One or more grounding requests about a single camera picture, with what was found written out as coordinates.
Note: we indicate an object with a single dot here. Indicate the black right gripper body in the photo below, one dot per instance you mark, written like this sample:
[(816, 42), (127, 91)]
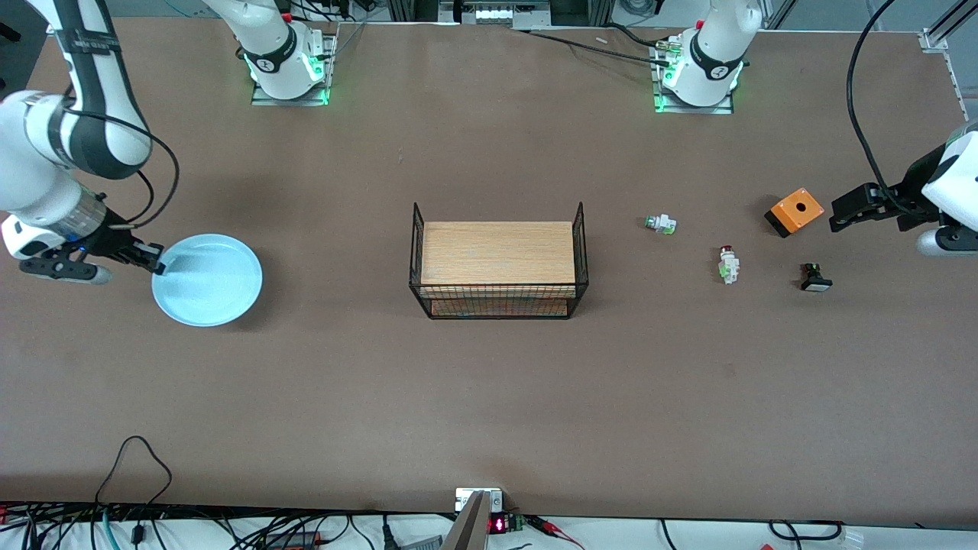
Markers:
[(111, 241)]

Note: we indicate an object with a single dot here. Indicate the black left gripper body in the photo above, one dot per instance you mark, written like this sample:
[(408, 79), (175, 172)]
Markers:
[(906, 200)]

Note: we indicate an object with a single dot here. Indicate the light blue round plate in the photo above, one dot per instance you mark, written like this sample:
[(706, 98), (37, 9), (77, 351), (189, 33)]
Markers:
[(206, 281)]

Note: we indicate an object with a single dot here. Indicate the red push button white body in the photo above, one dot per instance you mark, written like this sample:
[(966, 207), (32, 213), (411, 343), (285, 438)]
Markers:
[(730, 267)]

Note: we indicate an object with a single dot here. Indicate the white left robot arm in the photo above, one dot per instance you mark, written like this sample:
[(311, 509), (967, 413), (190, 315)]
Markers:
[(718, 46)]

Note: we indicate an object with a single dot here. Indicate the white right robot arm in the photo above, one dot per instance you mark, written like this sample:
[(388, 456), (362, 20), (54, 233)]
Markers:
[(46, 160)]

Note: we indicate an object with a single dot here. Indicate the black push button white cap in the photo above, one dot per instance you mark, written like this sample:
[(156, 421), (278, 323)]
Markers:
[(816, 281)]

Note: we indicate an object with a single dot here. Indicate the green push button white body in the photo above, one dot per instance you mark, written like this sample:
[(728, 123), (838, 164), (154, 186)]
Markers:
[(662, 224)]

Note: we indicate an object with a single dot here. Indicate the wooden board shelf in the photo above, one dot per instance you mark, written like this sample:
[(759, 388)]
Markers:
[(497, 256)]

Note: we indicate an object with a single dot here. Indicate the silver vented device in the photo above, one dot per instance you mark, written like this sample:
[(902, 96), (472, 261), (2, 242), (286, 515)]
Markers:
[(493, 11)]

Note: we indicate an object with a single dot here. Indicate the red LED display module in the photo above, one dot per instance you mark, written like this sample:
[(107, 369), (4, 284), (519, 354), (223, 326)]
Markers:
[(500, 525)]

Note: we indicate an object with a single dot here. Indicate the red clip test leads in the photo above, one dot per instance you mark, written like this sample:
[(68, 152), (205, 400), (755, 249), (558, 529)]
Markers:
[(554, 528)]

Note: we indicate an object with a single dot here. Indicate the orange button enclosure box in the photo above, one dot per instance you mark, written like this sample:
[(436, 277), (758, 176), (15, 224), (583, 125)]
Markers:
[(798, 208)]

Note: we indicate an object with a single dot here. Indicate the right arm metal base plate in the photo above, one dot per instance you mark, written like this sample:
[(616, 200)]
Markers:
[(263, 98)]

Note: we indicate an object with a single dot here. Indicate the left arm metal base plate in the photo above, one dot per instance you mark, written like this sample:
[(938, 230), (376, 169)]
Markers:
[(665, 108)]

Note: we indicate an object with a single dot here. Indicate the silver camera mount bracket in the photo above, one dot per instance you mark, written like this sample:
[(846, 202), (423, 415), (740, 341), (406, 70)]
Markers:
[(475, 504)]

